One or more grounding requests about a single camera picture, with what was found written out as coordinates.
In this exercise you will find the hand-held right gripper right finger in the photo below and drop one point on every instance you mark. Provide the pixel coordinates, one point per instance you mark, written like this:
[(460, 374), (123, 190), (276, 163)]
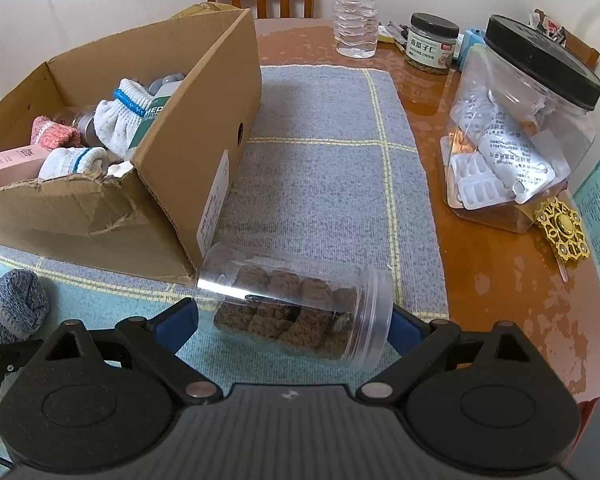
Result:
[(405, 330)]

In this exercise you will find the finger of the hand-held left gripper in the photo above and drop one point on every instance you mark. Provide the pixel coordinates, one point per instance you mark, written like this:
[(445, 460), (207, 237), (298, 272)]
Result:
[(5, 365)]

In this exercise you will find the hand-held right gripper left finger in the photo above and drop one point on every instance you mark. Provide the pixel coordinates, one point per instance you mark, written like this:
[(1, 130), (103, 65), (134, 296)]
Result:
[(180, 320)]

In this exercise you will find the blue knit sock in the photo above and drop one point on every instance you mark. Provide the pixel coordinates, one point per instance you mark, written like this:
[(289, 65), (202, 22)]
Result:
[(15, 305)]

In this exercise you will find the clear jar of brown cookies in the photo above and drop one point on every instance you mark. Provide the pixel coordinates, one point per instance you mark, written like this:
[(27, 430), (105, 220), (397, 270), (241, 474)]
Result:
[(290, 310)]

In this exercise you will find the brown cardboard box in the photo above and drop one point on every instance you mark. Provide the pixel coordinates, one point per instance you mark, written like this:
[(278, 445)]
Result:
[(105, 220)]

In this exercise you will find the white sock with blue band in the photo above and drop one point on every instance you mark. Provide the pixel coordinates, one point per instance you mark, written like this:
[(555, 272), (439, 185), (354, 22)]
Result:
[(120, 120), (70, 162)]

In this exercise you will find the pink carton box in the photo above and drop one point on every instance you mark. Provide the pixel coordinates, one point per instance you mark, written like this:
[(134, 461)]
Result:
[(10, 162)]

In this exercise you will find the pink knit sock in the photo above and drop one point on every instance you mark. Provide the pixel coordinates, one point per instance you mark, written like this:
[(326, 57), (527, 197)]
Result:
[(52, 132)]

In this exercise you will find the grey rubber animal toy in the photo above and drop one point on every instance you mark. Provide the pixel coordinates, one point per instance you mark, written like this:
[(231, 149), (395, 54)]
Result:
[(167, 81)]

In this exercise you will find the white blister pack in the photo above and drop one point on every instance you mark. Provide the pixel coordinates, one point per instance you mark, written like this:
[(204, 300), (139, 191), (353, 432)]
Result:
[(480, 185)]

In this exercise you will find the blue and teal checked mat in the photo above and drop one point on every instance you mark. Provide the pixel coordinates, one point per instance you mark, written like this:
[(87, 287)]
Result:
[(320, 185)]

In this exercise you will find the gold metal spinner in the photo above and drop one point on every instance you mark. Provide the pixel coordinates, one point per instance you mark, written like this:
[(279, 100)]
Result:
[(562, 227)]

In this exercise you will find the silver blister pack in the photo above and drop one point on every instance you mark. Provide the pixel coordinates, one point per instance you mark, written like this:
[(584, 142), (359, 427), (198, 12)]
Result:
[(517, 160)]

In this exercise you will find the glass jar with dark lid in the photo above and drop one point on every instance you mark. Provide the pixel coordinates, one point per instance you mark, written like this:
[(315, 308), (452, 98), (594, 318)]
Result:
[(430, 50)]

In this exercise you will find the light blue plastic item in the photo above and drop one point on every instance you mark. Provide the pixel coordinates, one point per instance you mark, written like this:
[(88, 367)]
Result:
[(469, 45)]

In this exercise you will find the large clear jar black lid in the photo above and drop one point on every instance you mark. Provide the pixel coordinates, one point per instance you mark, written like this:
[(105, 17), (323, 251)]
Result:
[(540, 60)]

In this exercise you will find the clear water bottle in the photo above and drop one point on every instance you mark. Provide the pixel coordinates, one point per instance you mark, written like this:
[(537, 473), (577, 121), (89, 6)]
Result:
[(355, 20)]

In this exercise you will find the pen holder with pens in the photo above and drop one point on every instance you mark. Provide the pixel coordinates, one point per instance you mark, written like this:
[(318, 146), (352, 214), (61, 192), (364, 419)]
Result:
[(550, 22)]

